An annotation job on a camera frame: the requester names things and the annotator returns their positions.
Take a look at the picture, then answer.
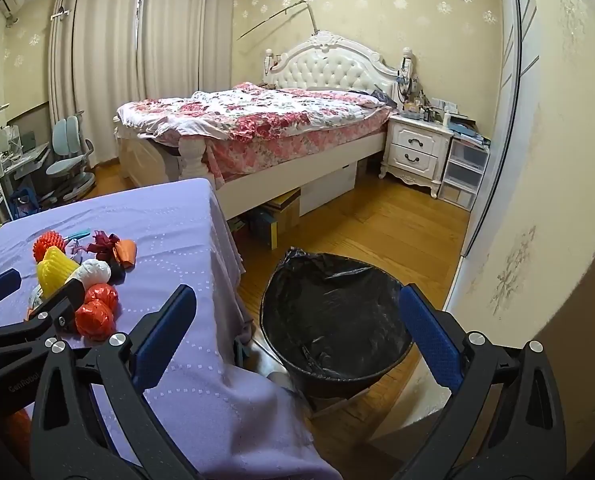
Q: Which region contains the pale blue desk chair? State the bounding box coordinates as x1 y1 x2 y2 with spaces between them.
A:
44 115 98 206

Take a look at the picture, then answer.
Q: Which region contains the orange bag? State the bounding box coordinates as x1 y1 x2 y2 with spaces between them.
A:
111 240 138 268

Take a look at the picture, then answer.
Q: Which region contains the stack of books and papers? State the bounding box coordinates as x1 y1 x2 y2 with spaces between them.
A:
447 115 492 146

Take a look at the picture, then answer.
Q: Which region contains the white sliding wardrobe door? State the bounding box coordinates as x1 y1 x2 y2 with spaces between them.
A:
442 0 543 311

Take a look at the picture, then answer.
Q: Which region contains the cluster of small bottles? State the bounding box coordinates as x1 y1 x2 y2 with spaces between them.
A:
395 72 478 128

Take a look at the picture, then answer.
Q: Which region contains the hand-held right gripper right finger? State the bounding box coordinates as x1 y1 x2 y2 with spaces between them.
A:
395 284 568 480

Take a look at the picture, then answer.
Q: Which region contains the thin bent metal rod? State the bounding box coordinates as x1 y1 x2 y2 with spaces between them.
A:
237 0 321 41

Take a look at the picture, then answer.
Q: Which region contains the black plastic bin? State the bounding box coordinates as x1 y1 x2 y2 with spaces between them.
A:
260 260 417 402

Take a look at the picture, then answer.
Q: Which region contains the beige curtain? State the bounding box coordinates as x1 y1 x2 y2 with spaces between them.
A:
47 0 145 201
137 0 238 111

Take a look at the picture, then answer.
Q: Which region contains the white tufted bed frame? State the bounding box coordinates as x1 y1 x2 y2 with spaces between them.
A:
113 31 418 221

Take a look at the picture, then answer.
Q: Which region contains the brown cardboard box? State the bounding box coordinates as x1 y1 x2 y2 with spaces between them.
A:
247 187 303 251

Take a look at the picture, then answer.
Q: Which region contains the white storage box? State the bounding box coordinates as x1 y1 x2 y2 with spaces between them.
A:
297 160 358 217

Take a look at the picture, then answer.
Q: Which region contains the red-orange ball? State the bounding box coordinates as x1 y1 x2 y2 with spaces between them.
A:
84 283 119 311
74 301 115 343

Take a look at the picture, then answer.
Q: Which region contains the white two-drawer nightstand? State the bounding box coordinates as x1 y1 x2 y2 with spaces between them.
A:
380 112 453 200

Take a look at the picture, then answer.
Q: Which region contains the white ball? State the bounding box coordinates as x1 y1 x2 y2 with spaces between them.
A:
66 258 112 291

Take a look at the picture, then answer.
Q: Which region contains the pink floral duvet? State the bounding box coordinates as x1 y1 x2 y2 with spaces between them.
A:
116 87 393 143

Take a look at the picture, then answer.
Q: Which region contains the dark red fringed scarf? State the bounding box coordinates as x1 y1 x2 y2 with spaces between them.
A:
72 230 120 263

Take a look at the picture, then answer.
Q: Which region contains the dark grey cloth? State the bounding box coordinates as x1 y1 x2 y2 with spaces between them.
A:
347 85 395 106

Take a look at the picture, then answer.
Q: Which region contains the clear plastic drawer unit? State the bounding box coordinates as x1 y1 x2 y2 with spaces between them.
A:
438 135 491 212

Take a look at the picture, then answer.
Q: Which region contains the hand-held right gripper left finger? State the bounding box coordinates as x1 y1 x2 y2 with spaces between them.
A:
30 284 203 480

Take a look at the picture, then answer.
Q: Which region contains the pink floral bed sheet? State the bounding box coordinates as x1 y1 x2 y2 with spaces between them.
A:
154 110 393 183

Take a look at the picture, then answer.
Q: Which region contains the white study desk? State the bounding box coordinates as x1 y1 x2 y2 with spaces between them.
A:
0 125 53 221

